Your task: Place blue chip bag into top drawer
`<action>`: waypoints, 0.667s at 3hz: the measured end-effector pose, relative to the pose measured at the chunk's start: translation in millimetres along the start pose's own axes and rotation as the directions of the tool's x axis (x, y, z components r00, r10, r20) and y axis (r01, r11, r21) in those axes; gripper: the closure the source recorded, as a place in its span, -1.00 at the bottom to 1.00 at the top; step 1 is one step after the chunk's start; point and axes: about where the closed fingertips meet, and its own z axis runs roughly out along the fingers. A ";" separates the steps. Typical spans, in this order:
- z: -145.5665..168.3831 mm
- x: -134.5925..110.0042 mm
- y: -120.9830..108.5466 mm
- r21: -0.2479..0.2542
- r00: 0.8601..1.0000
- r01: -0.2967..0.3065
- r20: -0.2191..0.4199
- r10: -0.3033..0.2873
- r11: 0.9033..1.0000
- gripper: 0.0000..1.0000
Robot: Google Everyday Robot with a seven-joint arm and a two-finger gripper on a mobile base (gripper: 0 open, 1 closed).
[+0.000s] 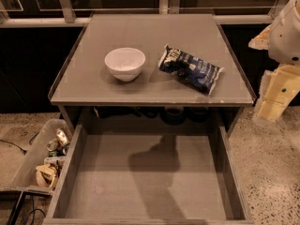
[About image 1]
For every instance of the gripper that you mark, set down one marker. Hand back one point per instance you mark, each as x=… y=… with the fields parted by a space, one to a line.
x=286 y=41

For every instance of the blue chip bag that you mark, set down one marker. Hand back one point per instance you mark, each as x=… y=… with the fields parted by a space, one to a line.
x=200 y=74

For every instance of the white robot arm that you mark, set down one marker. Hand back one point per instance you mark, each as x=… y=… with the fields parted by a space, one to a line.
x=282 y=37

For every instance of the open grey top drawer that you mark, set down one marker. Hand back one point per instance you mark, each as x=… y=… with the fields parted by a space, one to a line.
x=149 y=174

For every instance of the white ceramic bowl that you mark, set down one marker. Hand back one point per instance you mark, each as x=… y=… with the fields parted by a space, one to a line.
x=125 y=64

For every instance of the grey wooden cabinet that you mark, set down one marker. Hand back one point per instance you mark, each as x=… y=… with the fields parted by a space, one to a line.
x=84 y=79

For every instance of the crushed silver can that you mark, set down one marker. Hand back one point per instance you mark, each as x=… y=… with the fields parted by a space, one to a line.
x=62 y=137

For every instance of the green crushed can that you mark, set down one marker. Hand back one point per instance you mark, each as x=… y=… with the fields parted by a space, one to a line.
x=52 y=145

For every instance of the clear plastic bin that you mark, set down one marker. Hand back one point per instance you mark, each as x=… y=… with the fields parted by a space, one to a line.
x=24 y=179

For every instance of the metal railing frame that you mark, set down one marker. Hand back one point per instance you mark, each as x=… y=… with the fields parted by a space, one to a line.
x=65 y=13

